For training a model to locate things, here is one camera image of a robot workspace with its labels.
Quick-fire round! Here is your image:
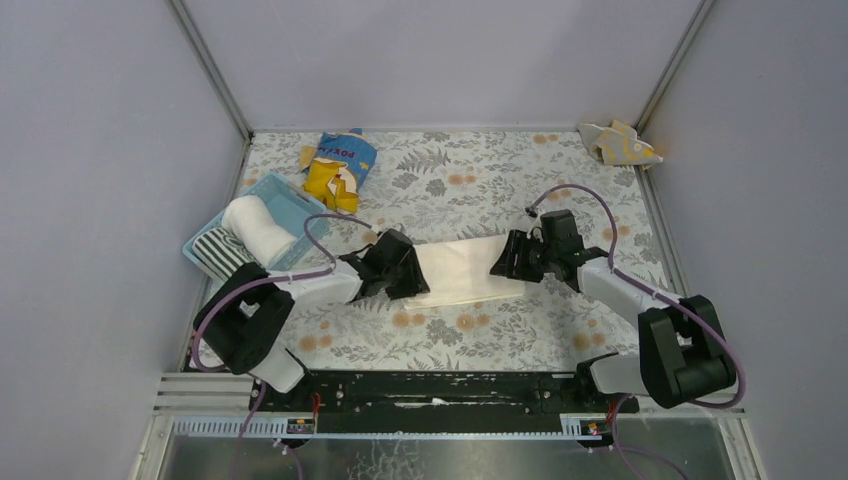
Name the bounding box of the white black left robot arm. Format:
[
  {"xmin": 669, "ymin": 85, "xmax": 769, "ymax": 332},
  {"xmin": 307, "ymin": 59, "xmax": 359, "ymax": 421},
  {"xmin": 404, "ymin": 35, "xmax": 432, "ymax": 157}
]
[{"xmin": 194, "ymin": 229, "xmax": 430, "ymax": 393}]

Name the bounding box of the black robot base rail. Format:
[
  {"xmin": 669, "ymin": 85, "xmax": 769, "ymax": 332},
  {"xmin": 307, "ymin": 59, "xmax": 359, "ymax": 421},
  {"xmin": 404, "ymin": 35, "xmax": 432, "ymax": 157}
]
[{"xmin": 250, "ymin": 370, "xmax": 620, "ymax": 431}]

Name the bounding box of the blue yellow printed towel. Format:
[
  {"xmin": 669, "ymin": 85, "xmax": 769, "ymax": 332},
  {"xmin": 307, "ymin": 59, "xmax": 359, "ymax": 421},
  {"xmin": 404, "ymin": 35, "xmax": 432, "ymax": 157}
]
[{"xmin": 299, "ymin": 128, "xmax": 378, "ymax": 214}]

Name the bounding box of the floral patterned table mat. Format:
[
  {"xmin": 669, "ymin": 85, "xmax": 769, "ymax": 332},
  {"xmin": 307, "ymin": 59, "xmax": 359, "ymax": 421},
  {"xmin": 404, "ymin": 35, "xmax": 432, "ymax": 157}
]
[{"xmin": 279, "ymin": 132, "xmax": 668, "ymax": 371}]

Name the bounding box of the light blue plastic basket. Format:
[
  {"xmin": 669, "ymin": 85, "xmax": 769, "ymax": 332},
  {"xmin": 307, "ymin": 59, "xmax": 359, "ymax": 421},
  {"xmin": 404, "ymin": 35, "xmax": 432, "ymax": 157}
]
[{"xmin": 182, "ymin": 172, "xmax": 330, "ymax": 277}]

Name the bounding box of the cream terry towel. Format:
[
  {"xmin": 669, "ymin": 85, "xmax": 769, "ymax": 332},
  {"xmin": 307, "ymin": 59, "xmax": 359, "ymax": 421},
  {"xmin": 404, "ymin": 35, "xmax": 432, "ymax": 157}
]
[{"xmin": 403, "ymin": 235, "xmax": 526, "ymax": 310}]

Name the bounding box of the white slotted cable duct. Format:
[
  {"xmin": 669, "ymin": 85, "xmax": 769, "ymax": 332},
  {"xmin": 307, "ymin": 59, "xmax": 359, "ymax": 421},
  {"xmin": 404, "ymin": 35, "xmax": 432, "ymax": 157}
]
[{"xmin": 173, "ymin": 415, "xmax": 612, "ymax": 443}]

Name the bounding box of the grey yellow patterned towel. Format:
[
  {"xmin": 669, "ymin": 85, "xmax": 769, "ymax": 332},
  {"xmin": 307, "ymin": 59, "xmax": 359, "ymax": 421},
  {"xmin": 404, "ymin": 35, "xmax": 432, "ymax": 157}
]
[{"xmin": 577, "ymin": 120, "xmax": 663, "ymax": 169}]

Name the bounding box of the black white striped rolled towel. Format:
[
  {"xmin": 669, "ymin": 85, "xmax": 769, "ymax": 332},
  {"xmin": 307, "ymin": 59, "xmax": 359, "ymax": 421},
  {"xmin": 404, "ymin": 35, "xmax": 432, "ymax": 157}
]
[{"xmin": 191, "ymin": 227, "xmax": 258, "ymax": 282}]

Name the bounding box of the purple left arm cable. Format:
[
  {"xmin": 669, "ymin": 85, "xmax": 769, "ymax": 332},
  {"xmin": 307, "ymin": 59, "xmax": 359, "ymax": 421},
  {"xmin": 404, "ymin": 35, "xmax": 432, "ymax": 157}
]
[{"xmin": 190, "ymin": 213, "xmax": 382, "ymax": 480}]

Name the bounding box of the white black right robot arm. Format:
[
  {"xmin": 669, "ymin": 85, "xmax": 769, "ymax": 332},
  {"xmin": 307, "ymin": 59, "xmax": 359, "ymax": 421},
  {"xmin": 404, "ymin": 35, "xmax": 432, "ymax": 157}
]
[{"xmin": 490, "ymin": 210, "xmax": 745, "ymax": 408}]

